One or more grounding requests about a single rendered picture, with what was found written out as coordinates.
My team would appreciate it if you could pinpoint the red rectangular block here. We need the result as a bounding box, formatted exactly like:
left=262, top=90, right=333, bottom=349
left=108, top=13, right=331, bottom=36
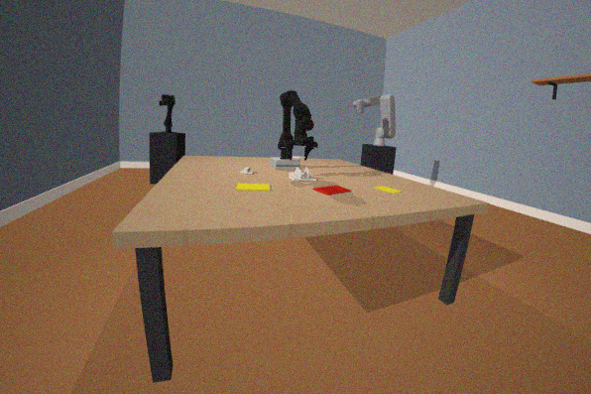
left=313, top=186, right=351, bottom=196

